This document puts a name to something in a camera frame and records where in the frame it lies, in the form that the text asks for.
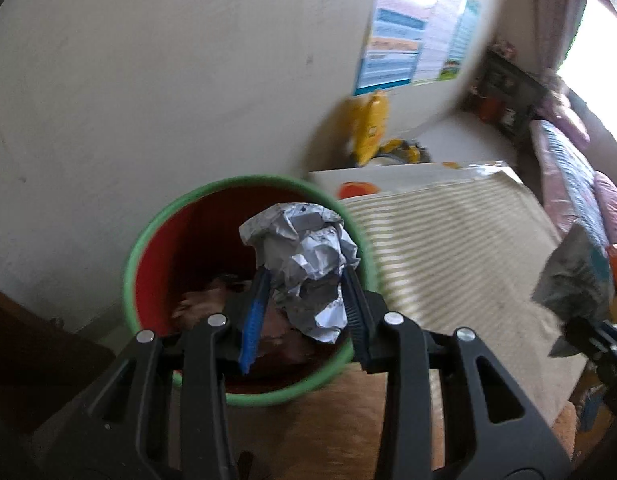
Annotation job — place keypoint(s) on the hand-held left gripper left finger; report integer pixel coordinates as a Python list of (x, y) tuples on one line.
[(253, 320)]

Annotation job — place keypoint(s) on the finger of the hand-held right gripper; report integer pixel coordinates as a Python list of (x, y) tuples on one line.
[(603, 337)]

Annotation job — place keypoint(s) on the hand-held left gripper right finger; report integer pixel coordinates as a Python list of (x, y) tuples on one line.
[(361, 320)]

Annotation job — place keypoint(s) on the blue white paper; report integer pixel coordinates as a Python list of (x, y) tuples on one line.
[(573, 275)]

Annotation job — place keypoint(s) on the grey printed paper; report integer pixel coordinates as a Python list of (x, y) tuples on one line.
[(303, 260)]

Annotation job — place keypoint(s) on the green bin with red interior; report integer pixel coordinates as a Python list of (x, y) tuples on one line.
[(158, 260)]

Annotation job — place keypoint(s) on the striped green white cloth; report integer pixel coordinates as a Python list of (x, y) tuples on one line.
[(448, 260)]

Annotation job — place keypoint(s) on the tan plush cushion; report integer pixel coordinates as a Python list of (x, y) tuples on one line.
[(338, 435)]

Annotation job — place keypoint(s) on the pink quilt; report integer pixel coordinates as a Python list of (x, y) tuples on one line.
[(613, 205)]

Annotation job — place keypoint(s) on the white printed table cover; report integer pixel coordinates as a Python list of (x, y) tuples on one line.
[(413, 180)]

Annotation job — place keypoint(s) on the blue checked bed blanket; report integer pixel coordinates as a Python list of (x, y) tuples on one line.
[(573, 180)]

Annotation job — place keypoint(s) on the yellow toy vehicle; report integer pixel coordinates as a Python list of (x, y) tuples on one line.
[(403, 152)]

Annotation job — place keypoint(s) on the yellow duck toy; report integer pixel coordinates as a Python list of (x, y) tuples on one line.
[(371, 125)]

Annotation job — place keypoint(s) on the purple pillow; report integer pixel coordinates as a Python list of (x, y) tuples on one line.
[(566, 120)]

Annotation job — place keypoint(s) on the small red bin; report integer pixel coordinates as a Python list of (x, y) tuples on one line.
[(489, 107)]

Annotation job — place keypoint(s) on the black shelf unit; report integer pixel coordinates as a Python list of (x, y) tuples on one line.
[(508, 90)]

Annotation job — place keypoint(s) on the window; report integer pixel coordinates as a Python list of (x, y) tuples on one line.
[(603, 50)]

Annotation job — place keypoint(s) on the grey patterned curtain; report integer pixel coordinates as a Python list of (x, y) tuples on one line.
[(558, 15)]

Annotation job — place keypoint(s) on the blue letter wall poster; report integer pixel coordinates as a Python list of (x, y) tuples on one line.
[(393, 35)]

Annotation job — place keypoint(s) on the green number wall poster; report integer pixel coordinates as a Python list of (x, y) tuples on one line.
[(458, 40)]

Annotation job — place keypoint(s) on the white chart wall poster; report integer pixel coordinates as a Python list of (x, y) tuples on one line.
[(438, 30)]

